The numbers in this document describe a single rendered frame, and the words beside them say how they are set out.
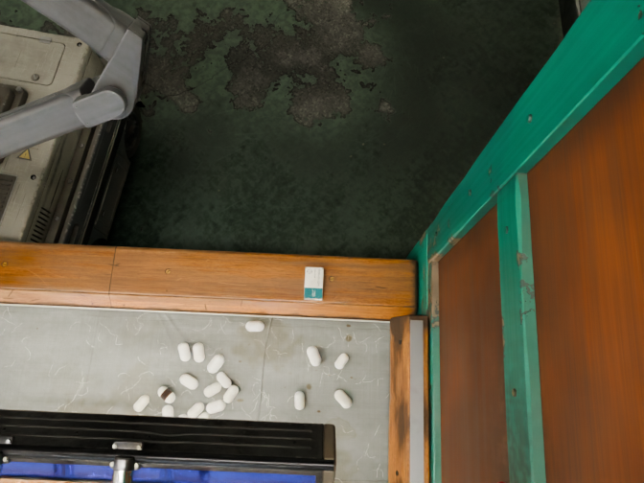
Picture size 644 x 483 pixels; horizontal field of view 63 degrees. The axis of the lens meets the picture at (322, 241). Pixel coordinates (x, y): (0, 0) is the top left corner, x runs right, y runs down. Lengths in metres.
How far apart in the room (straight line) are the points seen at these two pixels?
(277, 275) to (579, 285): 0.66
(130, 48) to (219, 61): 1.37
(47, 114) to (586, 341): 0.74
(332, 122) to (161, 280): 1.12
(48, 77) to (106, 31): 0.90
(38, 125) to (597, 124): 0.72
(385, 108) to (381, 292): 1.13
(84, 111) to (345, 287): 0.53
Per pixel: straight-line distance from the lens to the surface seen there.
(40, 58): 1.72
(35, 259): 1.15
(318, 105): 2.01
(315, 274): 0.99
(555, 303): 0.49
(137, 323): 1.08
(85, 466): 0.72
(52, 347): 1.13
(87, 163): 1.68
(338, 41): 2.16
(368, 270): 1.02
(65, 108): 0.85
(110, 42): 0.79
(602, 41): 0.43
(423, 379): 0.91
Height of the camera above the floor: 1.75
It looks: 75 degrees down
